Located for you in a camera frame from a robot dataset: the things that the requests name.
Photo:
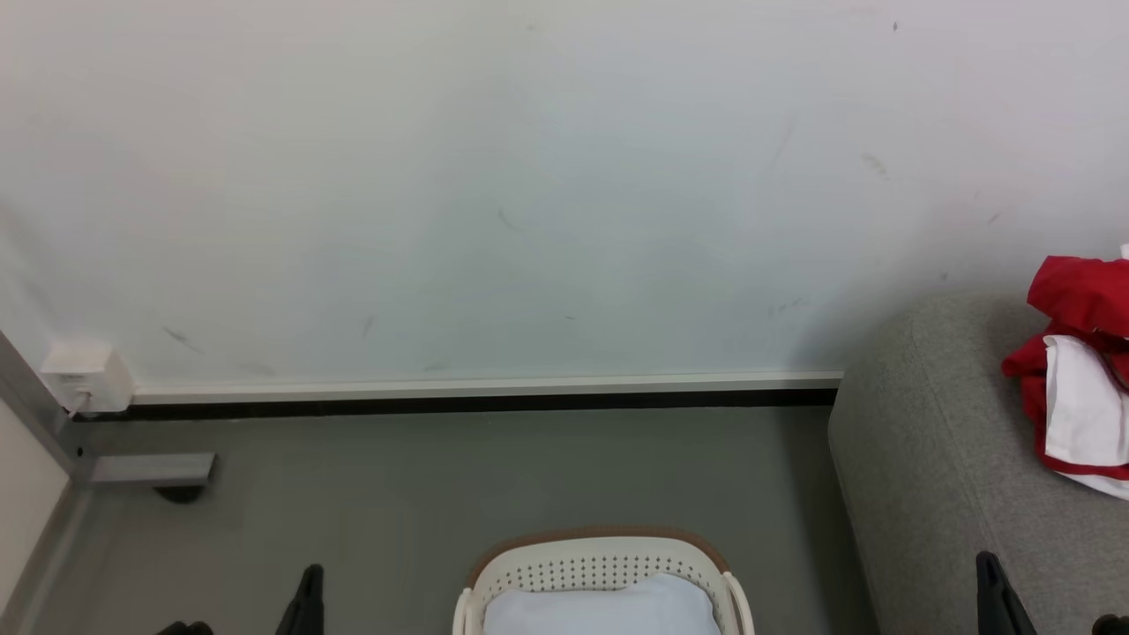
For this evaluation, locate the grey metal frame leg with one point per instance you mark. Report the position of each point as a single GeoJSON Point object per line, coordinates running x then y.
{"type": "Point", "coordinates": [132, 469]}

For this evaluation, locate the white wall socket box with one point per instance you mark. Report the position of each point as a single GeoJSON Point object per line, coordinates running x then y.
{"type": "Point", "coordinates": [86, 377]}

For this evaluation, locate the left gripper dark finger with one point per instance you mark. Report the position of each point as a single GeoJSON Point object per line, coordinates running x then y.
{"type": "Point", "coordinates": [304, 608]}
{"type": "Point", "coordinates": [185, 629]}

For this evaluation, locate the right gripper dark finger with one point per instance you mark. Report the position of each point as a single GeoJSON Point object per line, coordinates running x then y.
{"type": "Point", "coordinates": [1113, 625]}
{"type": "Point", "coordinates": [1001, 604]}

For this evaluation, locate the red white sports jersey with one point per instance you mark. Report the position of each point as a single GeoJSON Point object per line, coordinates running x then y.
{"type": "Point", "coordinates": [1072, 370]}

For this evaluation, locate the pale blue cloth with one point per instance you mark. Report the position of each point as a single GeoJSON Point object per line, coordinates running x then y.
{"type": "Point", "coordinates": [600, 608]}

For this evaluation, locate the white brown laundry basket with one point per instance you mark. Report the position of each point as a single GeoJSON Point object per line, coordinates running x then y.
{"type": "Point", "coordinates": [600, 556]}

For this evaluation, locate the grey fabric sofa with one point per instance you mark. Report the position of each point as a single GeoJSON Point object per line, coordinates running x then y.
{"type": "Point", "coordinates": [944, 476]}

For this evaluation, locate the white black baseboard strip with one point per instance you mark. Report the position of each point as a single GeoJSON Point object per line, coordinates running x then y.
{"type": "Point", "coordinates": [485, 394]}

